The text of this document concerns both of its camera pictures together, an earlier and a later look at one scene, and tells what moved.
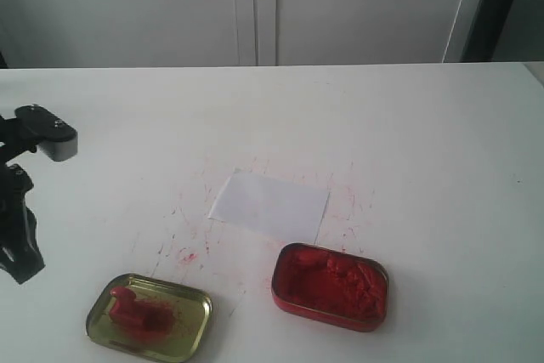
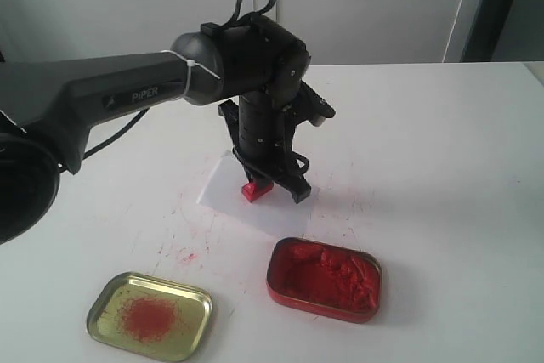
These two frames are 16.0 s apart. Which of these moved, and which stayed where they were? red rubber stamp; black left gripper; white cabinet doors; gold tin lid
Moved: black left gripper; red rubber stamp
Stayed: white cabinet doors; gold tin lid
